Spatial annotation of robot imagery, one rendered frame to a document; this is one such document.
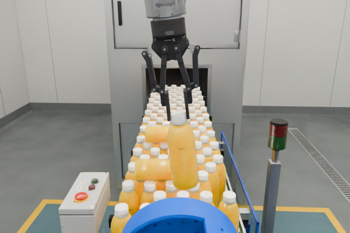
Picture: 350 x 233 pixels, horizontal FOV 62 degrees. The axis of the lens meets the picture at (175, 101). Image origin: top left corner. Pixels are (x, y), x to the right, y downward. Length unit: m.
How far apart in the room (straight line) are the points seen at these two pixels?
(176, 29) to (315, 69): 4.63
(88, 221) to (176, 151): 0.36
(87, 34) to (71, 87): 0.96
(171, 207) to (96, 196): 0.35
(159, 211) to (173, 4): 0.43
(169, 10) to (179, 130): 0.28
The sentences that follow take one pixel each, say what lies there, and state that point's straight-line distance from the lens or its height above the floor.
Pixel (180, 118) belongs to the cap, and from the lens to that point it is 0.69.
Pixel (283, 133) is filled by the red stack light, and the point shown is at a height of 1.22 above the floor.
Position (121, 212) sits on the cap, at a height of 1.09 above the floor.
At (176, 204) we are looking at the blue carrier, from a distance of 0.66.
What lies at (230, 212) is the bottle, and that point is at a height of 1.05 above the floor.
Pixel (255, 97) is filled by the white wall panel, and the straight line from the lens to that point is 5.01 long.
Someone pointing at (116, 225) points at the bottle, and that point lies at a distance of 0.90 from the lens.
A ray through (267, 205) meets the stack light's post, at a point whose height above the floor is 0.92.
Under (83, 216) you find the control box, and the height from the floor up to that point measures 1.07.
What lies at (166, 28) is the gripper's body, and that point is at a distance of 0.62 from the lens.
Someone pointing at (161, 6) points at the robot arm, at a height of 1.64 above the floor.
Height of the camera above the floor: 1.62
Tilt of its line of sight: 17 degrees down
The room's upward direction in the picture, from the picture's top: straight up
